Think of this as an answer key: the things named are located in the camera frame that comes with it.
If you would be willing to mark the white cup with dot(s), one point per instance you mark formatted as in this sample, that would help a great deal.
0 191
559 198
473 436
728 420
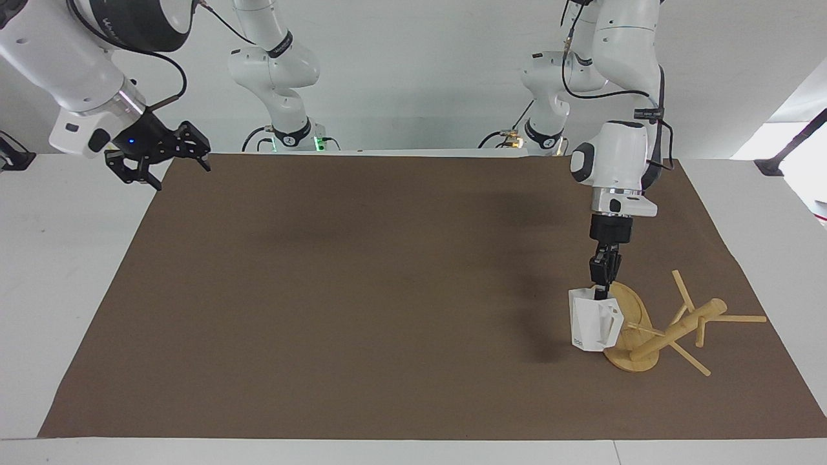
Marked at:
591 323

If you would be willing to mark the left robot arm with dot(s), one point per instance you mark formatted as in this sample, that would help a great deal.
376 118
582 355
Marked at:
623 51

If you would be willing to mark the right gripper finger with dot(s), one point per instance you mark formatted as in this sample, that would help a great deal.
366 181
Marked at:
194 141
132 169

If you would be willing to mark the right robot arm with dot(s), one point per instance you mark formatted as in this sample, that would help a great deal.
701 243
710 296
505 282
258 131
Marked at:
58 58

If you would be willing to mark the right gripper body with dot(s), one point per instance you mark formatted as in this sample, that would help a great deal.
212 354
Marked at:
145 139

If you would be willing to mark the wooden cup rack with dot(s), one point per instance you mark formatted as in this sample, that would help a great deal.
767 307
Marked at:
652 339

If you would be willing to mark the black stand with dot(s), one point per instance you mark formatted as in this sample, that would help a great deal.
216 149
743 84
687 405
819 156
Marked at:
798 139
14 155

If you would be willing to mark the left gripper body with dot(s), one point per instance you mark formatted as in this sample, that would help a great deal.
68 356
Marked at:
611 231

